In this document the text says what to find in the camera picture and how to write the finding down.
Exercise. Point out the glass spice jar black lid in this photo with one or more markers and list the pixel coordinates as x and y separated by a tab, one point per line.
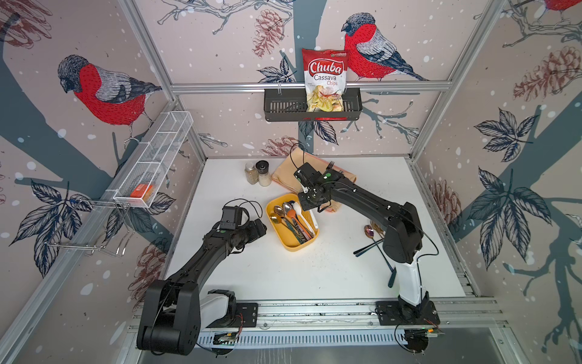
262	168

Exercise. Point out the yellow plastic storage box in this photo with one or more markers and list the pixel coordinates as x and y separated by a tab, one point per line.
295	227

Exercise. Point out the aluminium frame rail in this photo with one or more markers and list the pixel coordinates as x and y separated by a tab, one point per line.
352	314

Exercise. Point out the beige cloth napkin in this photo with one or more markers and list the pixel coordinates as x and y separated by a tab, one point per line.
284	174

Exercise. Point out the orange box on shelf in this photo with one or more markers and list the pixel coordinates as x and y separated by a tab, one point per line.
142	192

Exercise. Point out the dark green handled spoon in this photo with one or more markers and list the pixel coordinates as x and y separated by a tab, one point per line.
392	278

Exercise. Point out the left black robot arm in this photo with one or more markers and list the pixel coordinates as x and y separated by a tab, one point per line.
172	316

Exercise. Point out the red cassava chips bag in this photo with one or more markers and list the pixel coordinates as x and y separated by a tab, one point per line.
325	73

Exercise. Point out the black wall basket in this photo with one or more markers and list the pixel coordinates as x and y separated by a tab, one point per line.
297	105

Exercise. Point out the black metal spoon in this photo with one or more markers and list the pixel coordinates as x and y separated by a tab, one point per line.
363	250

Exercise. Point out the white wire shelf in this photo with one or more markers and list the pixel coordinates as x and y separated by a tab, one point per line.
156	159

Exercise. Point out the gold metal spoon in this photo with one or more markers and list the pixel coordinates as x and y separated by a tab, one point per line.
278	220

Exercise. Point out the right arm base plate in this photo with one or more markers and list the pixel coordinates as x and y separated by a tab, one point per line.
398	312

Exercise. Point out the wire hook rack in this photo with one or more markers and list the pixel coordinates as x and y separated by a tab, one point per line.
107	230

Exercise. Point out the rainbow iridescent spoon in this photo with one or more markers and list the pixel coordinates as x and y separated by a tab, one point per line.
369	233

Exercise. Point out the purple metal spoon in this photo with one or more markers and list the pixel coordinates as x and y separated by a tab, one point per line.
287	207

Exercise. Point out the white plastic spoon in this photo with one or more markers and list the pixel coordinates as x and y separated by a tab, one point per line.
299	212

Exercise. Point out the orange plastic spoon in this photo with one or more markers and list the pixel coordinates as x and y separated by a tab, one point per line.
292	215

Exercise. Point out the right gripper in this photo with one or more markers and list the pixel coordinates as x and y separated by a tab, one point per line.
304	207

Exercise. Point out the glass spice jar brown contents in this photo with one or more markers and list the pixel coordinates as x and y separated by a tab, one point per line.
252	175

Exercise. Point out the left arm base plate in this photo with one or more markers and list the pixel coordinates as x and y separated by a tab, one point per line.
224	315

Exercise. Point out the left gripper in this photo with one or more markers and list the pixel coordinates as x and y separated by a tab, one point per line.
255	233

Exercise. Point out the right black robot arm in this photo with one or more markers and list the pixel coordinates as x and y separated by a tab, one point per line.
400	223

